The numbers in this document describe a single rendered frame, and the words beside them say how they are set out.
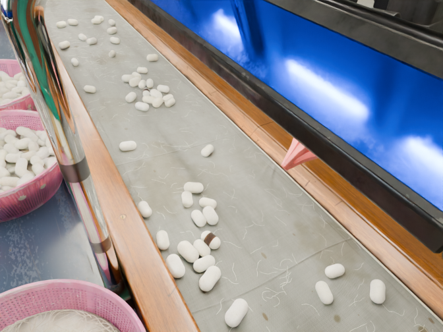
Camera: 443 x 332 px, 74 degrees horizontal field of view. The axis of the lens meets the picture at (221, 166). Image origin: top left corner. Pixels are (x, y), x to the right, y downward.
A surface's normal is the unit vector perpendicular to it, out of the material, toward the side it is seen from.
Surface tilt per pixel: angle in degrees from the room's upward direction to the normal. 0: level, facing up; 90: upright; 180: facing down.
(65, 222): 0
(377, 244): 45
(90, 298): 72
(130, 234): 0
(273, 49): 58
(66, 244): 0
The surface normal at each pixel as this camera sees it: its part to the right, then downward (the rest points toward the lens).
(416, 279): -0.54, -0.30
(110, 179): 0.08, -0.73
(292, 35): -0.67, -0.13
